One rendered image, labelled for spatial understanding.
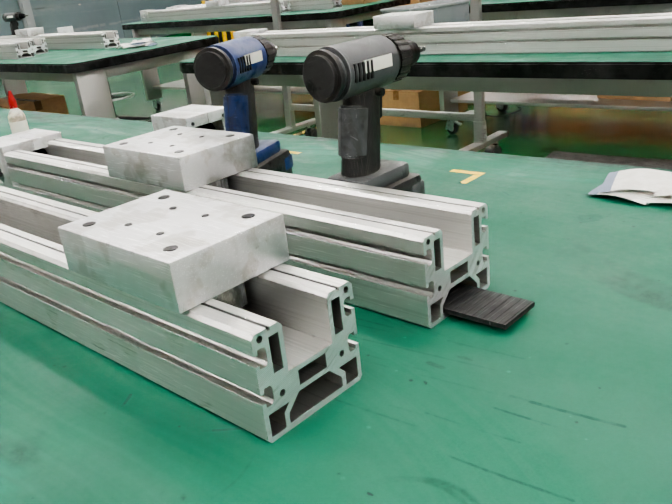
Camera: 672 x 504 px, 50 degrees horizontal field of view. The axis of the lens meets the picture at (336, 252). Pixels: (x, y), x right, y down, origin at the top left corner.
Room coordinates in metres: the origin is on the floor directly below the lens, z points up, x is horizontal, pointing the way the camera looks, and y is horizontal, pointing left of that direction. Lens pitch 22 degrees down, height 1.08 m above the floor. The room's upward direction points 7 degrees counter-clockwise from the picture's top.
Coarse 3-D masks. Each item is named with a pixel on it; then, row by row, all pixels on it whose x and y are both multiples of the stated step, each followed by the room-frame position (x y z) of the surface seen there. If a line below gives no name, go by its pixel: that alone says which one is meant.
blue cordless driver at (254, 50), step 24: (216, 48) 0.97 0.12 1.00; (240, 48) 1.00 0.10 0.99; (264, 48) 1.05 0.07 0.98; (216, 72) 0.96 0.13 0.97; (240, 72) 0.98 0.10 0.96; (264, 72) 1.08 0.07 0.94; (240, 96) 1.00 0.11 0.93; (240, 120) 0.99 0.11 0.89; (264, 144) 1.03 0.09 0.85; (264, 168) 0.99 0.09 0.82; (288, 168) 1.05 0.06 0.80
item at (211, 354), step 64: (0, 192) 0.87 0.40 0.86; (0, 256) 0.69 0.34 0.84; (64, 256) 0.61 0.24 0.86; (64, 320) 0.61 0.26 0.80; (128, 320) 0.52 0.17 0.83; (192, 320) 0.45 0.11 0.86; (256, 320) 0.43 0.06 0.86; (320, 320) 0.47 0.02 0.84; (192, 384) 0.47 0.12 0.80; (256, 384) 0.41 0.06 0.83; (320, 384) 0.47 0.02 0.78
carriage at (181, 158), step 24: (120, 144) 0.87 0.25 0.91; (144, 144) 0.86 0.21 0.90; (168, 144) 0.84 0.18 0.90; (192, 144) 0.82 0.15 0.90; (216, 144) 0.81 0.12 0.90; (240, 144) 0.83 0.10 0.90; (120, 168) 0.86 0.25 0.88; (144, 168) 0.82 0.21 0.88; (168, 168) 0.78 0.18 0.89; (192, 168) 0.78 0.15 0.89; (216, 168) 0.80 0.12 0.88; (240, 168) 0.83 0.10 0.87
